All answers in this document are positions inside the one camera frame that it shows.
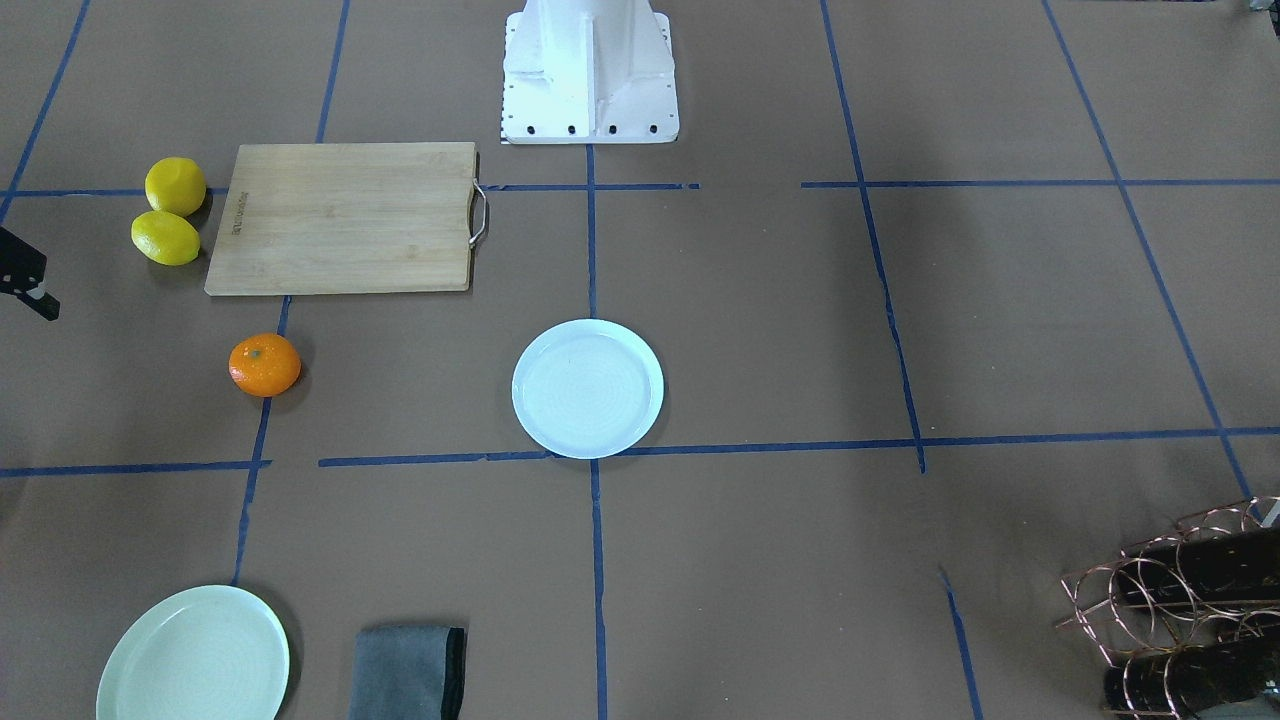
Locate bamboo cutting board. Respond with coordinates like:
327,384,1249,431
205,142,489,297

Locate light green plate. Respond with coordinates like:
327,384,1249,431
95,585,291,719

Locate folded grey cloth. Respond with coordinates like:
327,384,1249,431
347,625,468,719

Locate orange fruit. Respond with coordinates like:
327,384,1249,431
227,333,302,398

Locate copper wire bottle rack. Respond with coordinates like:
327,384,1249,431
1059,496,1279,719

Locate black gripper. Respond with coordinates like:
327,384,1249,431
1,227,61,322

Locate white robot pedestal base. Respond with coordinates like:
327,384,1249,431
500,1,681,145

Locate light blue plate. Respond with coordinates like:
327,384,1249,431
511,318,666,460

